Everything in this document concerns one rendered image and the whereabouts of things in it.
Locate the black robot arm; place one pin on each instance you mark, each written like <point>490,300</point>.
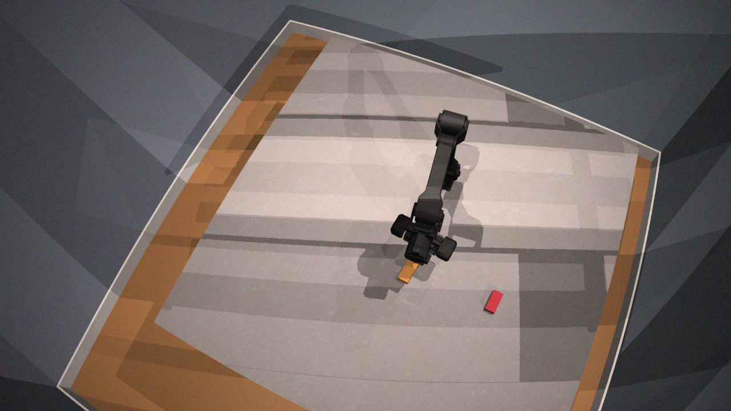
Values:
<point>450,130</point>

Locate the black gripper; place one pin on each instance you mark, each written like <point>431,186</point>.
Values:
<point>441,247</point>

